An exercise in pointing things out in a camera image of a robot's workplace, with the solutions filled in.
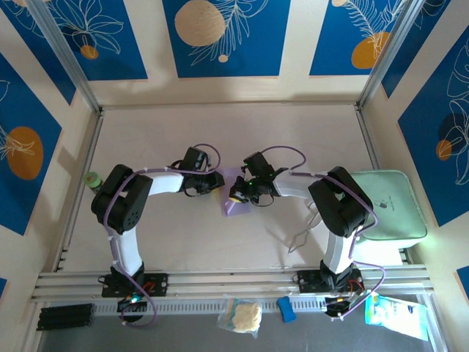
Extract light purple paper sheet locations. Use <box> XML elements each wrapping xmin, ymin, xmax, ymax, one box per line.
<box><xmin>221</xmin><ymin>166</ymin><xmax>254</xmax><ymax>219</ymax></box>

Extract small green-lidded jar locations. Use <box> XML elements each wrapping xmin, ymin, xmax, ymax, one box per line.
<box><xmin>84</xmin><ymin>171</ymin><xmax>107</xmax><ymax>195</ymax></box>

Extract clear bag with beige sponge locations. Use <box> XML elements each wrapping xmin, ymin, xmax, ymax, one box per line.
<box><xmin>216</xmin><ymin>296</ymin><xmax>263</xmax><ymax>338</ymax></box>

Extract small blue sponge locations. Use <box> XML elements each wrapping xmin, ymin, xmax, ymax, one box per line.
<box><xmin>276</xmin><ymin>296</ymin><xmax>297</xmax><ymax>323</ymax></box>

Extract mint green zip case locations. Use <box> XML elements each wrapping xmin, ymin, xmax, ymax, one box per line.
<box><xmin>351</xmin><ymin>169</ymin><xmax>429</xmax><ymax>241</ymax></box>

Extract blue and white wipes pack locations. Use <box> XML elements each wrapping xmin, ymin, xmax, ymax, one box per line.
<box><xmin>364</xmin><ymin>293</ymin><xmax>429</xmax><ymax>342</ymax></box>

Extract black ribbed block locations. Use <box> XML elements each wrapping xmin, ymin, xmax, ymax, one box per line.
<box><xmin>37</xmin><ymin>303</ymin><xmax>95</xmax><ymax>331</ymax></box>

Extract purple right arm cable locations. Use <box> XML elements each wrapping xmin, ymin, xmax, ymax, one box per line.
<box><xmin>261</xmin><ymin>145</ymin><xmax>388</xmax><ymax>323</ymax></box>

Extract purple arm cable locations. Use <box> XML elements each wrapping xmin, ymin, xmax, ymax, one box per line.
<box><xmin>103</xmin><ymin>143</ymin><xmax>221</xmax><ymax>329</ymax></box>
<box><xmin>261</xmin><ymin>145</ymin><xmax>388</xmax><ymax>323</ymax></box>

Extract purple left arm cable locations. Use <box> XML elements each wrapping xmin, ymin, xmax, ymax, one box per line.
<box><xmin>103</xmin><ymin>143</ymin><xmax>221</xmax><ymax>329</ymax></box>

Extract metal wire tongs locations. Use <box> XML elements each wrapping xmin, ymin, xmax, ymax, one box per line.
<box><xmin>287</xmin><ymin>201</ymin><xmax>327</xmax><ymax>256</ymax></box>

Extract aluminium frame rail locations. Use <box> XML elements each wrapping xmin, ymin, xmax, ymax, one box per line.
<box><xmin>31</xmin><ymin>265</ymin><xmax>435</xmax><ymax>312</ymax></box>

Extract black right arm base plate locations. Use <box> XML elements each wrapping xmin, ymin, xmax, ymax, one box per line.
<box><xmin>297</xmin><ymin>269</ymin><xmax>363</xmax><ymax>294</ymax></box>

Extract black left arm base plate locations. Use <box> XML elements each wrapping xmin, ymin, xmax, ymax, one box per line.
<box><xmin>101</xmin><ymin>273</ymin><xmax>169</xmax><ymax>298</ymax></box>

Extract grey slotted cable duct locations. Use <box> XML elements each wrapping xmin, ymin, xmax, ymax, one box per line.
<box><xmin>91</xmin><ymin>296</ymin><xmax>330</xmax><ymax>315</ymax></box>

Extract blue floral wall poster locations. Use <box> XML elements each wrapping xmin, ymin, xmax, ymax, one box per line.
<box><xmin>397</xmin><ymin>25</ymin><xmax>469</xmax><ymax>227</ymax></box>
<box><xmin>0</xmin><ymin>54</ymin><xmax>63</xmax><ymax>236</ymax></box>
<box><xmin>309</xmin><ymin>0</ymin><xmax>407</xmax><ymax>77</ymax></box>
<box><xmin>47</xmin><ymin>0</ymin><xmax>149</xmax><ymax>81</ymax></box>
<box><xmin>163</xmin><ymin>0</ymin><xmax>292</xmax><ymax>78</ymax></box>

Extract aluminium corner post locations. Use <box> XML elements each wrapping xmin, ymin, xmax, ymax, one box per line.
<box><xmin>357</xmin><ymin>0</ymin><xmax>429</xmax><ymax>111</ymax></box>
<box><xmin>27</xmin><ymin>0</ymin><xmax>103</xmax><ymax>113</ymax></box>

